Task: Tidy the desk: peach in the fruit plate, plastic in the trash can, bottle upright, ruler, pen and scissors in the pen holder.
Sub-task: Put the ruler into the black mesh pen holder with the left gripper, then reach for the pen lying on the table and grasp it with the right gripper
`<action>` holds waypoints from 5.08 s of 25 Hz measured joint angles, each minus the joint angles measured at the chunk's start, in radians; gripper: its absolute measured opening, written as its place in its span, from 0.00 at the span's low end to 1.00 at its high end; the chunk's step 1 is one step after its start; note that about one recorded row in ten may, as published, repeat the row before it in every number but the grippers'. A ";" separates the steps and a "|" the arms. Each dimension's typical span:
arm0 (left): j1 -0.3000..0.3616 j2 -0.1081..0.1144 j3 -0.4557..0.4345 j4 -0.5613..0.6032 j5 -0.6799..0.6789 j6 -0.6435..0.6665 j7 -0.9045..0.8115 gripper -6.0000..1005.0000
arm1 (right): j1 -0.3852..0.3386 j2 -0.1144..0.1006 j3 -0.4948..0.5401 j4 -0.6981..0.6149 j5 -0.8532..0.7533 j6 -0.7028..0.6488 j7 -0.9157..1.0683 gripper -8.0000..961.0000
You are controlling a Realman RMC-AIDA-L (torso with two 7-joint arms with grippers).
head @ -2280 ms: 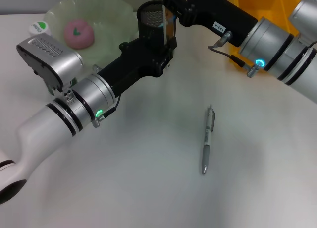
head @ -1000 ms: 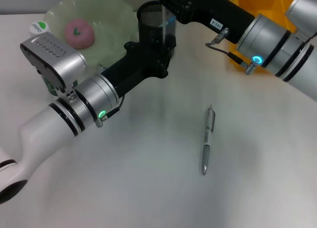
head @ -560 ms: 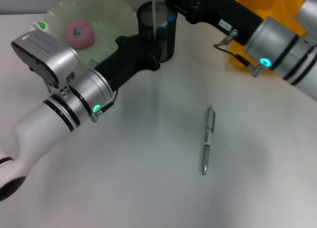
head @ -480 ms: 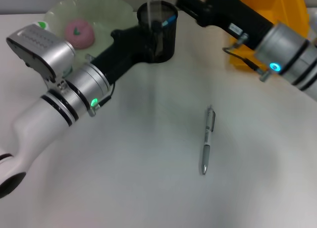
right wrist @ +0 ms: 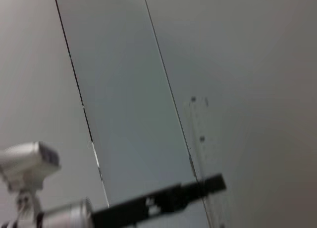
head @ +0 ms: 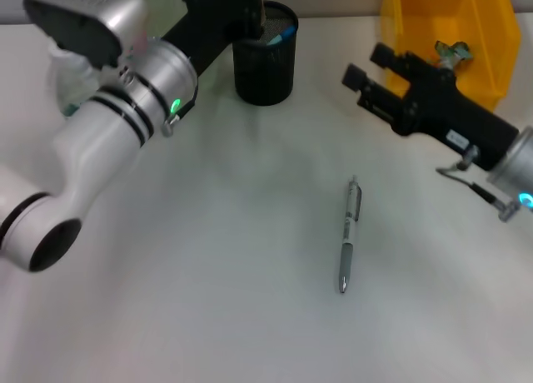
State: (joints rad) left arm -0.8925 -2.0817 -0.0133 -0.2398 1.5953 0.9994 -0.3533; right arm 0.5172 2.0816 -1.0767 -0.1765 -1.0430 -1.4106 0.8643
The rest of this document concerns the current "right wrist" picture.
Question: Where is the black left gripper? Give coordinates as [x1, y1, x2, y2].
[92, 172, 227, 228]

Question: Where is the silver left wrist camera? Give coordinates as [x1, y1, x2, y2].
[0, 141, 62, 215]

